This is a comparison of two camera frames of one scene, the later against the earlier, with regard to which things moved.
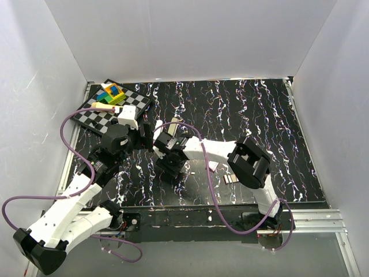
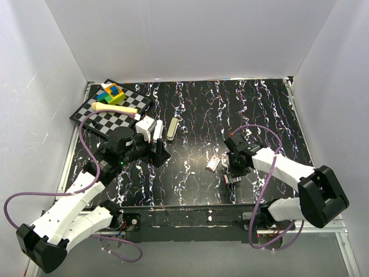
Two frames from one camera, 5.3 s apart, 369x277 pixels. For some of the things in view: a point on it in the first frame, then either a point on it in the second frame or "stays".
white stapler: (158, 123) stays
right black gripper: (162, 163) to (234, 172)
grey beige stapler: (173, 127) stays
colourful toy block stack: (112, 94) stays
